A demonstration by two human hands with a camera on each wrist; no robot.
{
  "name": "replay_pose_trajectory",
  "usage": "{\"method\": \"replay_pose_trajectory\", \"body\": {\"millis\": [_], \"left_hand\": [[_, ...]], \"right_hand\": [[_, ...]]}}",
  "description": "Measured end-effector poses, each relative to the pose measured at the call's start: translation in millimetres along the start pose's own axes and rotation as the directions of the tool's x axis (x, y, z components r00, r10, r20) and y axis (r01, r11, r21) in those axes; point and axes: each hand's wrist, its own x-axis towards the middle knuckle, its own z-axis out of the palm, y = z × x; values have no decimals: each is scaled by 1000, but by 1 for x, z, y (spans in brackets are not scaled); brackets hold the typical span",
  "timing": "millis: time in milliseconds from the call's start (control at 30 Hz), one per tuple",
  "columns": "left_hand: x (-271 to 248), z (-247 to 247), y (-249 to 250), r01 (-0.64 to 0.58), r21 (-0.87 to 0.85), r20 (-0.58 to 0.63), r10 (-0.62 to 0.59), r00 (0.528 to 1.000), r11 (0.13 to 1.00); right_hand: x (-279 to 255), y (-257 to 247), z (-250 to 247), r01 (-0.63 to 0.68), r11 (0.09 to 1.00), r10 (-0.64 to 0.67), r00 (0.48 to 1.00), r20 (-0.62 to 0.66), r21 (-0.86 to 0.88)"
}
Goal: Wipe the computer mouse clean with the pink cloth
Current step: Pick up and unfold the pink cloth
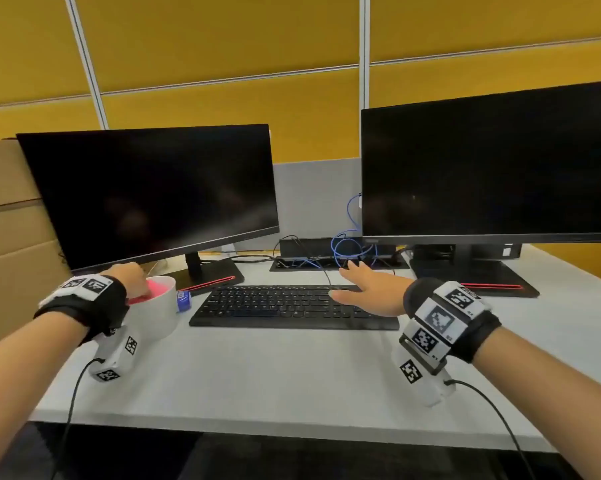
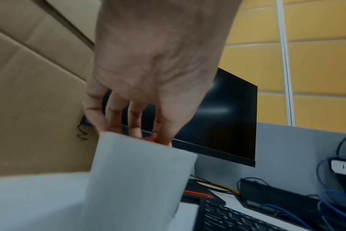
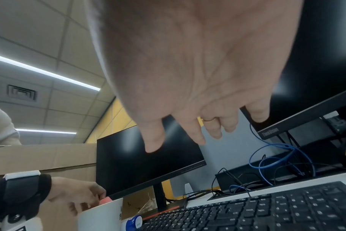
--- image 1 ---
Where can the person's right hand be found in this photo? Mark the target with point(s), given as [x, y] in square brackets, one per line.
[380, 294]

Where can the person's left hand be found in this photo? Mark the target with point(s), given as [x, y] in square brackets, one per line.
[130, 279]

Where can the pink cloth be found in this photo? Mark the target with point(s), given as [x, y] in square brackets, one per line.
[158, 287]

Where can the person's left forearm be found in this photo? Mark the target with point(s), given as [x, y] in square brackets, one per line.
[20, 374]

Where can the white round container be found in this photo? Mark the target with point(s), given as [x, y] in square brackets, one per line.
[153, 317]

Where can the small blue object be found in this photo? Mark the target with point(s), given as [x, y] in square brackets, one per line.
[183, 301]

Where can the black computer monitor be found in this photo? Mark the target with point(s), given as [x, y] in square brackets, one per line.
[145, 194]
[480, 169]

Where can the grey partition panel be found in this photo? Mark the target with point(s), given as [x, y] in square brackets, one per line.
[310, 204]

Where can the brown cardboard box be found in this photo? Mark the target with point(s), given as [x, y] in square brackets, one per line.
[15, 284]
[5, 169]

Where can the black keyboard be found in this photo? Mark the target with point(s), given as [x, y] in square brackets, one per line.
[260, 304]

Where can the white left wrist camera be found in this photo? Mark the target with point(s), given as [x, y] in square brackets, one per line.
[115, 357]

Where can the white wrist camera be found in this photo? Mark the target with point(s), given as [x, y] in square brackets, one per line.
[420, 379]
[115, 357]

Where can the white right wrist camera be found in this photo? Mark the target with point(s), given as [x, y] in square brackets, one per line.
[420, 379]

